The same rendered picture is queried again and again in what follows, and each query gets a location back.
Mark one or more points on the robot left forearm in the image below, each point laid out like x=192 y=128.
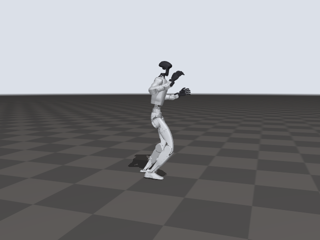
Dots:
x=171 y=97

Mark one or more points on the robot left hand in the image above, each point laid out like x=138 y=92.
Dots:
x=183 y=92

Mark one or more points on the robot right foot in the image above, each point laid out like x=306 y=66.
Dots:
x=153 y=175

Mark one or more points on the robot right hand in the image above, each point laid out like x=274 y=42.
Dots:
x=175 y=76

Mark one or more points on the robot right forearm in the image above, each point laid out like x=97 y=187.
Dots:
x=162 y=87

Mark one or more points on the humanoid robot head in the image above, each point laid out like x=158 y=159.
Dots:
x=165 y=66

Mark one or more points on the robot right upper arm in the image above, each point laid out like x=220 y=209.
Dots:
x=157 y=82

